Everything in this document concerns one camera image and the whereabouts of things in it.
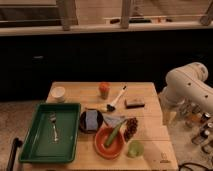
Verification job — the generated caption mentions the green plastic tray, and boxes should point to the green plastic tray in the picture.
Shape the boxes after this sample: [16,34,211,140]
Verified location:
[19,103,81,163]

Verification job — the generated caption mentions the black chair frame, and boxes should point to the black chair frame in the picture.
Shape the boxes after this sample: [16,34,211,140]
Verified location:
[6,138,23,171]

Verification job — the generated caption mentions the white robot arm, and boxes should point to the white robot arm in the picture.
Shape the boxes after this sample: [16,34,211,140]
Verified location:
[159,62,213,125]

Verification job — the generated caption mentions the white handled brush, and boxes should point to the white handled brush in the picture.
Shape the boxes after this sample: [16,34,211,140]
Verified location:
[107,85,127,112]

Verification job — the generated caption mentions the grey blue cloth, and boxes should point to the grey blue cloth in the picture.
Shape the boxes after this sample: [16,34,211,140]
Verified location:
[103,114,125,127]

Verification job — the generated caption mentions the orange plastic bowl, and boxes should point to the orange plastic bowl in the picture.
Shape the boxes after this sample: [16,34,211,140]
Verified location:
[94,127,124,160]

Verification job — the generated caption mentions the blue sponge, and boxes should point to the blue sponge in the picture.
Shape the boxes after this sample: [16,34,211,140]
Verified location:
[86,110,98,130]

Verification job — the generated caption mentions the black whiteboard eraser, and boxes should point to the black whiteboard eraser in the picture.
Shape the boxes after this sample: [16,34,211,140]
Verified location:
[124,99,145,109]

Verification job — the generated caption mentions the metal fork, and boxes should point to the metal fork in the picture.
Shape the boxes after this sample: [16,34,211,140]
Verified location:
[50,114,59,142]

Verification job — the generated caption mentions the small white cup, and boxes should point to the small white cup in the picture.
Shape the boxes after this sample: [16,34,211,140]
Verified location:
[51,86,65,102]

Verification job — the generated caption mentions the green cucumber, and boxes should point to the green cucumber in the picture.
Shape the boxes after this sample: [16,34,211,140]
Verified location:
[104,121,125,148]

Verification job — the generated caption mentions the dark red grape bunch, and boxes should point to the dark red grape bunch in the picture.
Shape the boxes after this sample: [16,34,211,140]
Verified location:
[124,118,138,142]

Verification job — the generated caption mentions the banana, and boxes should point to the banana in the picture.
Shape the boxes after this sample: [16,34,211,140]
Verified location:
[85,105,107,113]

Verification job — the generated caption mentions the black plate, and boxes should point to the black plate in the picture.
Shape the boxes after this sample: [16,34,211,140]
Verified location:
[79,110,103,134]

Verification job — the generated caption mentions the black cable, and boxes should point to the black cable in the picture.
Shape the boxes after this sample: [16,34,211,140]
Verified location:
[178,161,213,171]

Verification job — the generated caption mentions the green plastic cup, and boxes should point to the green plastic cup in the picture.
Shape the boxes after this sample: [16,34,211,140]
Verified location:
[127,140,144,158]

